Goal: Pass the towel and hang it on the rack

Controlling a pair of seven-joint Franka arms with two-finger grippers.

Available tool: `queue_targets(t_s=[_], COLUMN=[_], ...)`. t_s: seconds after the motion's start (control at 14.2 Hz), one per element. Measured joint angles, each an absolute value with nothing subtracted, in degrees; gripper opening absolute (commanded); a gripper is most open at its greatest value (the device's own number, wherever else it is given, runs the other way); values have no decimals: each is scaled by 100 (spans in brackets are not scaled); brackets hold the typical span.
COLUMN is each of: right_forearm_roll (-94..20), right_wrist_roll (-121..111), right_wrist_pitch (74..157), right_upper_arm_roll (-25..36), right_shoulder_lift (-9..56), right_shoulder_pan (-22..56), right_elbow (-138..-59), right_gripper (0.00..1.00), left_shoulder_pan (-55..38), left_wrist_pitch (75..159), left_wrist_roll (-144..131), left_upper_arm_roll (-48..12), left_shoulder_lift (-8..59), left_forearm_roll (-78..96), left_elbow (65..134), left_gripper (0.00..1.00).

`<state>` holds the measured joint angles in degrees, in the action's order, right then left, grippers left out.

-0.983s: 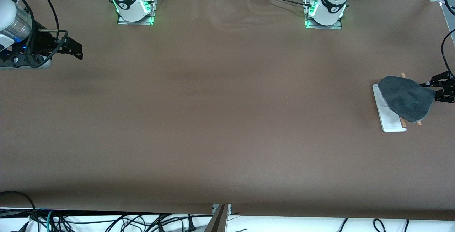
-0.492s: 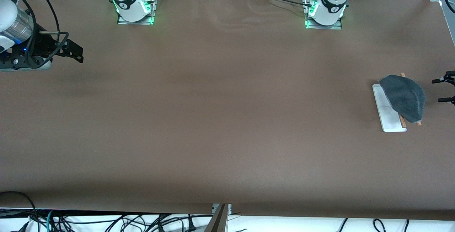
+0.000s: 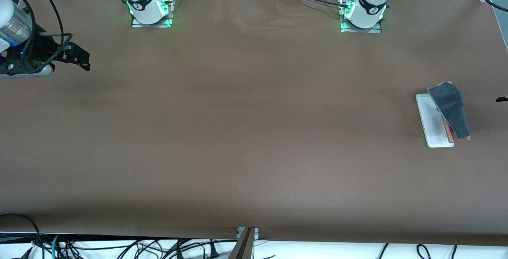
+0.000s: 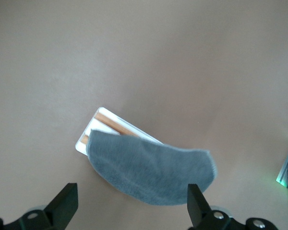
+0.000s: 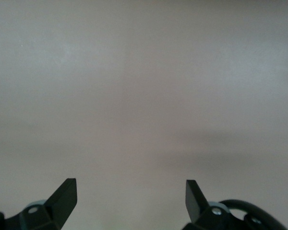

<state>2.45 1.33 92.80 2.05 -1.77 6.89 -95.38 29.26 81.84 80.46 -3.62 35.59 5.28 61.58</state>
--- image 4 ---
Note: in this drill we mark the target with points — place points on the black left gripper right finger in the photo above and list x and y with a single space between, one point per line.
198 210

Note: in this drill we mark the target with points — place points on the white rack with wooden bars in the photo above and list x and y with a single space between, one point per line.
105 121

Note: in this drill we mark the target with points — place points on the brown table cover sheet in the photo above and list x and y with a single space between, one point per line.
144 60

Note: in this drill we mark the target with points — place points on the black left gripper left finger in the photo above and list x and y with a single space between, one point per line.
62 208

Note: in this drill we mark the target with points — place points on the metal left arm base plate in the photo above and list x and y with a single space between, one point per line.
286 172

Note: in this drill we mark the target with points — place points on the pink and grey microfibre towel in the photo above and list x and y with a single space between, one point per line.
146 172

